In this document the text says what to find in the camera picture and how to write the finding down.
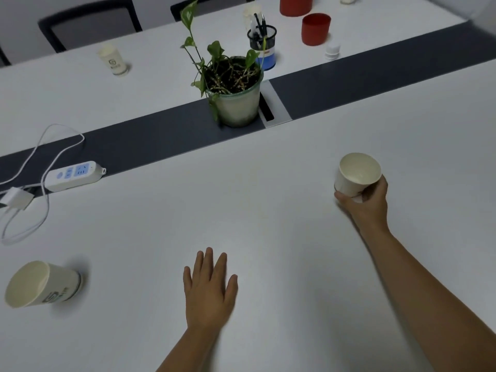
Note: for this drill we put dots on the person's left hand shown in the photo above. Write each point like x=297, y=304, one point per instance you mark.
x=209, y=298

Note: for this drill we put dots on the person's right hand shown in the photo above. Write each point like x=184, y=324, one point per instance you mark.
x=370, y=213

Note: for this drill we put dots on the white thermos stopper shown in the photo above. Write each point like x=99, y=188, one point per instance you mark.
x=332, y=51

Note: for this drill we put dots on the red thermos lid cup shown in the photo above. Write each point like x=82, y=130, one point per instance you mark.
x=315, y=32

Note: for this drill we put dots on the red thermos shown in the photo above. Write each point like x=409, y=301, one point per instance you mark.
x=296, y=5

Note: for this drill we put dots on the person's right forearm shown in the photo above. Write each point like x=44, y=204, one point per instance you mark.
x=434, y=302

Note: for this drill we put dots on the white conference table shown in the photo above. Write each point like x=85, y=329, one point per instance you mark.
x=271, y=209

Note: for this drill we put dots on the potted green plant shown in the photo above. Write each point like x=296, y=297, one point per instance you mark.
x=236, y=104

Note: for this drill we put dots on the white power strip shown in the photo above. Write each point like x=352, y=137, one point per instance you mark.
x=73, y=176

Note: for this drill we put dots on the black mesh pen holder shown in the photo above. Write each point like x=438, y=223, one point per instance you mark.
x=269, y=58

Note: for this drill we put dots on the white charger plug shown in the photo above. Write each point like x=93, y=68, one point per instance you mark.
x=15, y=198

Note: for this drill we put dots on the black white marker pen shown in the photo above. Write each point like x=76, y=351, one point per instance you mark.
x=257, y=21

